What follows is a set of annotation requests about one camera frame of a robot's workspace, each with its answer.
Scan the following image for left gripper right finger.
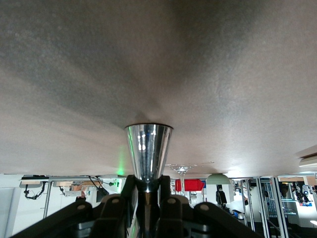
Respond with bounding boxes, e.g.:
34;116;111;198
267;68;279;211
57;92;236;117
158;175;172;211

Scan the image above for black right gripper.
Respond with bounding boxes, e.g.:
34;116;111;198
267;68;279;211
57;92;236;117
215;184;228;206

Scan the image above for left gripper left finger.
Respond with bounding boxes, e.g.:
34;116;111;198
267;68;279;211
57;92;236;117
120;175;139;231

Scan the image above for silver metal jigger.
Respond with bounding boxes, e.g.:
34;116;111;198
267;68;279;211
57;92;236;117
124;123;174;238

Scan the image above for clear stemmed wine glass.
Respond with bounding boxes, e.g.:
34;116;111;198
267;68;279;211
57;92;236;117
165;161;215;198

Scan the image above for pale green bowl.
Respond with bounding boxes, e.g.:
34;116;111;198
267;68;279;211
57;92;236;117
206;173;231;185

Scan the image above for red storage bin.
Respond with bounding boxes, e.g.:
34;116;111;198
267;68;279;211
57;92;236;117
174;178;206;192

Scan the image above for aluminium rack with equipment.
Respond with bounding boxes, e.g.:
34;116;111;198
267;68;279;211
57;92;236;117
231;176;317;238

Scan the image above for wooden shelf board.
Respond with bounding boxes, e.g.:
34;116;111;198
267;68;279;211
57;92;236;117
19;180;100;188

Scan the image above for brown table cover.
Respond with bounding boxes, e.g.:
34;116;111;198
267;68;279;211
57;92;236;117
0;0;317;179

